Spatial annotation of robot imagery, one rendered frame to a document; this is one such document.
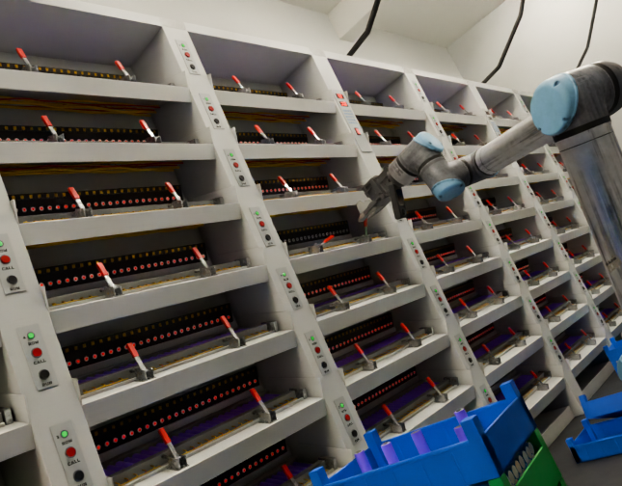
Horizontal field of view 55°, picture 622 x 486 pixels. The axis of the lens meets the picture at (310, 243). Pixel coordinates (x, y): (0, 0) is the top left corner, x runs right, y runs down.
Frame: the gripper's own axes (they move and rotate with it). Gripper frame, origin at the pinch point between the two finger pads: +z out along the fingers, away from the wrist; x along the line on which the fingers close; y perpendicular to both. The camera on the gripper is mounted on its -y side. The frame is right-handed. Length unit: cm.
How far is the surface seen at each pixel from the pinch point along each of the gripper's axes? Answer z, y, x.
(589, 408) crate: -4, -91, -42
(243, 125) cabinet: 10, 54, 13
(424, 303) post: 10.5, -31.9, -17.9
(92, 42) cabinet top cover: -3, 72, 69
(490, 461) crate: -51, -71, 96
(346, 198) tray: -0.9, 9.4, 2.0
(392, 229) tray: 3.0, -4.3, -17.7
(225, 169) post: -4, 22, 52
